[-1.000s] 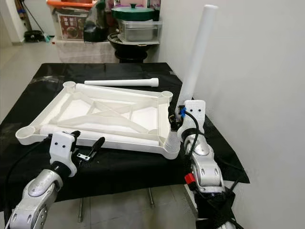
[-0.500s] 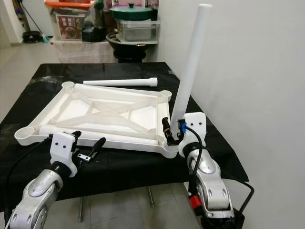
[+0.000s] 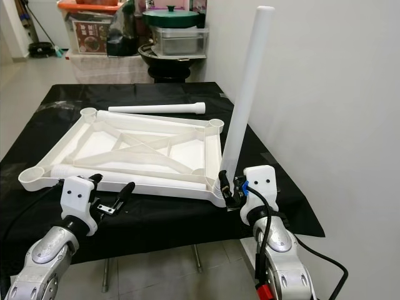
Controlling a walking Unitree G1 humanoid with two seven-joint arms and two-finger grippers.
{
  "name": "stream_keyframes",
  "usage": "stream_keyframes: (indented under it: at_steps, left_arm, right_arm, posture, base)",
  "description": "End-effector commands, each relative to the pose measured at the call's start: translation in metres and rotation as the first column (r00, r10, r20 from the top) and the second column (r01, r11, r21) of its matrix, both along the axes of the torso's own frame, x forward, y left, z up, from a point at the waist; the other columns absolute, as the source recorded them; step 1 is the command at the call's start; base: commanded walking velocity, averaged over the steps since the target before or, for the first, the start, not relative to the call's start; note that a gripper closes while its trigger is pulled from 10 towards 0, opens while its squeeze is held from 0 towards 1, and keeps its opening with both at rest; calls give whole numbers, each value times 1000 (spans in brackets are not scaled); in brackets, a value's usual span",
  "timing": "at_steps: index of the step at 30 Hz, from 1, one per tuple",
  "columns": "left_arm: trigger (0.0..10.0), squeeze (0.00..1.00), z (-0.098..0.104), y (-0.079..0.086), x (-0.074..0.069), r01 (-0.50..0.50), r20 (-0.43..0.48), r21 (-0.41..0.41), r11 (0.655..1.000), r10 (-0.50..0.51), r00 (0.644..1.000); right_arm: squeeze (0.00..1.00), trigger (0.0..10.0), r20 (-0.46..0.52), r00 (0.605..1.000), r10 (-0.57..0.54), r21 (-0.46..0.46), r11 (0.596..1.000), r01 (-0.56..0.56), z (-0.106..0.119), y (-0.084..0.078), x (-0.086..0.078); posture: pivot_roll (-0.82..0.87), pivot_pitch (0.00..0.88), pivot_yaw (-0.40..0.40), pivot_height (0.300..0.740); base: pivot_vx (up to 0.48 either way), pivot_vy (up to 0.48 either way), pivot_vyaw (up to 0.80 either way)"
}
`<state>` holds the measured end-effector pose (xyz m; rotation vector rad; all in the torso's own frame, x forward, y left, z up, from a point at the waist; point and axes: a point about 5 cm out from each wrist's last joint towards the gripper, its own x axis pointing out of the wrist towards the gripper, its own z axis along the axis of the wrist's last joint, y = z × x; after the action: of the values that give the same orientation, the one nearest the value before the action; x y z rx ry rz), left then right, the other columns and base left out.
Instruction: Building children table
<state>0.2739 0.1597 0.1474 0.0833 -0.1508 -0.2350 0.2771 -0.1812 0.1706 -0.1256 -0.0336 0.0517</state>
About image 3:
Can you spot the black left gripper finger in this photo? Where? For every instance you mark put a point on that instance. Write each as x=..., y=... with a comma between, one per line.
x=94, y=179
x=125, y=195

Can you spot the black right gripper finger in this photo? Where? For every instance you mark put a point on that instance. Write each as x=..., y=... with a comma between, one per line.
x=224, y=182
x=232, y=201

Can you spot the white plastic table top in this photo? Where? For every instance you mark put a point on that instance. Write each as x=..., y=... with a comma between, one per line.
x=100, y=147

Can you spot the black table cloth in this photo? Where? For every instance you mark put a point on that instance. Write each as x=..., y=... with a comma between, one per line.
x=175, y=225

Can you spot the crinkled clear tape strip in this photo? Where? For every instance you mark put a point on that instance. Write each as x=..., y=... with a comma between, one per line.
x=56, y=106

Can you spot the bench with white lace cloth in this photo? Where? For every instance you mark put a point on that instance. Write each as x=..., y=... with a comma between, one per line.
x=109, y=70

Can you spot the black round wok stand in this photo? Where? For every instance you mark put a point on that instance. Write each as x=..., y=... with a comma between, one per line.
x=170, y=67

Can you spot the black floor mop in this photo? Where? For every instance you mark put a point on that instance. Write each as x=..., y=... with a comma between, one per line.
x=45, y=50

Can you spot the black plastic bag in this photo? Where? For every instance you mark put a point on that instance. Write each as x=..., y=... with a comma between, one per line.
x=122, y=37

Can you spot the clear plastic container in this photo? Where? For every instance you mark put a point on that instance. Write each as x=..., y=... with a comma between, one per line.
x=178, y=42

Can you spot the green pot with lid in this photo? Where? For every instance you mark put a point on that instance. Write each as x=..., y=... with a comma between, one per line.
x=170, y=19

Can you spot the dark framed picture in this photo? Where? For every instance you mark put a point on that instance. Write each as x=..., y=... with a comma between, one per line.
x=197, y=11

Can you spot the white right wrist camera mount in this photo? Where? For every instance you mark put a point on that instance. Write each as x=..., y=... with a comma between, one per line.
x=262, y=184

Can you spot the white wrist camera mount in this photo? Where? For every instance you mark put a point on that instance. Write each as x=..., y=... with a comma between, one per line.
x=78, y=200
x=262, y=184

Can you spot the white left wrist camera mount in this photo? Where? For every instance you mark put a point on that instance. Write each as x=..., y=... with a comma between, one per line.
x=78, y=200

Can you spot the metal folding table frame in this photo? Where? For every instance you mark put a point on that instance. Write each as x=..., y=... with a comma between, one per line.
x=107, y=278

